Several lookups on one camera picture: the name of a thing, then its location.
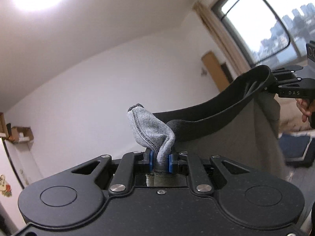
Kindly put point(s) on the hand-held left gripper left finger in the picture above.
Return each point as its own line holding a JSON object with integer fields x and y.
{"x": 150, "y": 161}

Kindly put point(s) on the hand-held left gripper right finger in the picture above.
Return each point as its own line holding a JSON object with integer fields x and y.
{"x": 170, "y": 163}

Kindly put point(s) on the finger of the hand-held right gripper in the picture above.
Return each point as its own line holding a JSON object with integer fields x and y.
{"x": 288, "y": 69}
{"x": 295, "y": 88}

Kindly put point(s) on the grey sweatshirt with dark trim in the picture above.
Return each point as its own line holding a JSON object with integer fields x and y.
{"x": 221, "y": 140}

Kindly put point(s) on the person's right hand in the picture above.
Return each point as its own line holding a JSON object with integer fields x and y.
{"x": 306, "y": 107}

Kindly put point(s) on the window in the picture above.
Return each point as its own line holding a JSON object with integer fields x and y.
{"x": 270, "y": 17}

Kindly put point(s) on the brown wooden board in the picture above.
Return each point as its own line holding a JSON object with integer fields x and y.
{"x": 212, "y": 68}

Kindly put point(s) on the beige curtain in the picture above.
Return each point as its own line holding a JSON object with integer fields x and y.
{"x": 221, "y": 34}

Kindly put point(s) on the cardboard box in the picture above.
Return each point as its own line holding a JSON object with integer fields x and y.
{"x": 22, "y": 134}

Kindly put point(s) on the white wardrobe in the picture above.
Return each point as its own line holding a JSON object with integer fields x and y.
{"x": 14, "y": 162}

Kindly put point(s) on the colourful cartoon sticker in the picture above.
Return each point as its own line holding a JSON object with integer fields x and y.
{"x": 5, "y": 185}

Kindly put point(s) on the butterfly wall decoration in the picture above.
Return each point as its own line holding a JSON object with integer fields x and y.
{"x": 204, "y": 71}

